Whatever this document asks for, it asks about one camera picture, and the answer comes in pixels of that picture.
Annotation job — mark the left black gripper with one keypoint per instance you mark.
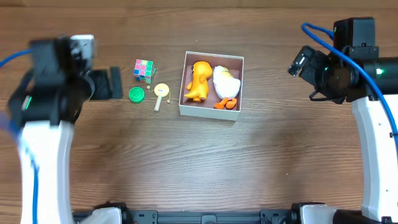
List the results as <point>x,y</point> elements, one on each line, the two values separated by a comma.
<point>101,84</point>

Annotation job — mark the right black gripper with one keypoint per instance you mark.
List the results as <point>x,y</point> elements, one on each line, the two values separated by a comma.
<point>315,73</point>

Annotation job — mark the pastel rubik's cube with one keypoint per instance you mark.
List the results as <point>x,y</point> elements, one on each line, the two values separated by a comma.
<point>144,71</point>

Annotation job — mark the orange dinosaur toy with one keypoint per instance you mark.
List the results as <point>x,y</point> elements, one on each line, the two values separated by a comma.
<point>198,88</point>

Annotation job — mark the white plush duck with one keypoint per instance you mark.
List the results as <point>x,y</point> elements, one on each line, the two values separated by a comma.
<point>227,88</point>

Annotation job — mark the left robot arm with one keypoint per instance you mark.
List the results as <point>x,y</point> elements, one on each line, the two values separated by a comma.
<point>44,109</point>

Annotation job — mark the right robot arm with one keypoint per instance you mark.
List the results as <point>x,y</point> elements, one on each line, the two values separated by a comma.
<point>353,71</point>

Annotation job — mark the green round disc toy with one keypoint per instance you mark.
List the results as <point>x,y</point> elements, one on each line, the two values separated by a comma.
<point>136,94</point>

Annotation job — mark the yellow rattle drum toy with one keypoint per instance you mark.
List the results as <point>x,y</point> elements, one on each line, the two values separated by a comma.
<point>161,91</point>

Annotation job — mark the white open cardboard box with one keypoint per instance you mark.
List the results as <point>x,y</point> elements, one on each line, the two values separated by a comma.
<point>205,109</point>

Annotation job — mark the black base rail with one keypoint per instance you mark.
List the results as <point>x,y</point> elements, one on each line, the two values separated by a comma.
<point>266,216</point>

